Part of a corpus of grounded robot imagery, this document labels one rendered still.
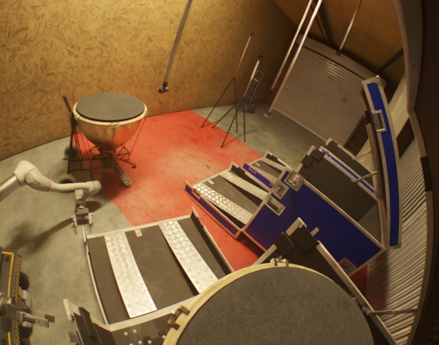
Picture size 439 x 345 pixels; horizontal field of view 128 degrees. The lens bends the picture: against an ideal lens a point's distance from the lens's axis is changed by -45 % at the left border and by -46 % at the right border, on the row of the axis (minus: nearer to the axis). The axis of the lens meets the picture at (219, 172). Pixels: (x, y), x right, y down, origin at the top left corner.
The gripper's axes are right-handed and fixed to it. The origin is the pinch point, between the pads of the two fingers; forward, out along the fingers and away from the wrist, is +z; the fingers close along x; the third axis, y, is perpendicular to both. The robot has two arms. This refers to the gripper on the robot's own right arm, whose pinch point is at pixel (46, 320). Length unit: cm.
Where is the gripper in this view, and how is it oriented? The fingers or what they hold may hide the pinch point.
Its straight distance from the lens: 80.9
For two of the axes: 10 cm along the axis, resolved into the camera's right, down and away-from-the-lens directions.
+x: -5.8, 5.4, 6.1
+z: 8.1, 2.9, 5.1
